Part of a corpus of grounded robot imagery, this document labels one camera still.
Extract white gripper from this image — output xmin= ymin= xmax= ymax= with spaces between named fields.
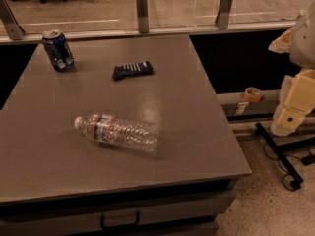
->
xmin=268 ymin=28 xmax=315 ymax=137

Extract clear plastic water bottle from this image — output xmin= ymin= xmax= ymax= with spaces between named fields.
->
xmin=73 ymin=113 xmax=158 ymax=152

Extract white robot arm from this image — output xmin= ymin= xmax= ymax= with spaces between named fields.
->
xmin=268 ymin=2 xmax=315 ymax=137

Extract roll of tan tape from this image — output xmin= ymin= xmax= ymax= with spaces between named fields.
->
xmin=244 ymin=87 xmax=263 ymax=102

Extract grey metal floor beam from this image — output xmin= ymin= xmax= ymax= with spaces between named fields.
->
xmin=218 ymin=89 xmax=280 ymax=120

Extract grey drawer cabinet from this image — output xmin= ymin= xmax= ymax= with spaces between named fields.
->
xmin=0 ymin=178 xmax=238 ymax=236

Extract blue soda can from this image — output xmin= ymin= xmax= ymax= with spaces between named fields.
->
xmin=42 ymin=29 xmax=74 ymax=72

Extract black floor stand frame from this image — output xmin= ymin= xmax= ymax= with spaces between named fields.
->
xmin=255 ymin=123 xmax=315 ymax=191

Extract right metal rail bracket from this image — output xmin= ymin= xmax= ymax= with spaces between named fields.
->
xmin=215 ymin=0 xmax=233 ymax=30

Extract metal rail bracket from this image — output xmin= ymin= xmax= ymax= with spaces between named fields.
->
xmin=215 ymin=0 xmax=233 ymax=30
xmin=136 ymin=0 xmax=149 ymax=34
xmin=0 ymin=0 xmax=25 ymax=40

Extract middle metal rail bracket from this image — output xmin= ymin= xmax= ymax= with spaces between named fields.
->
xmin=136 ymin=0 xmax=149 ymax=34

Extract black drawer handle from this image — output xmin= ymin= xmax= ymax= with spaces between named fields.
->
xmin=99 ymin=211 xmax=140 ymax=231

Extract left metal rail bracket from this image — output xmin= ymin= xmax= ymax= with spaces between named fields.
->
xmin=0 ymin=0 xmax=25 ymax=40

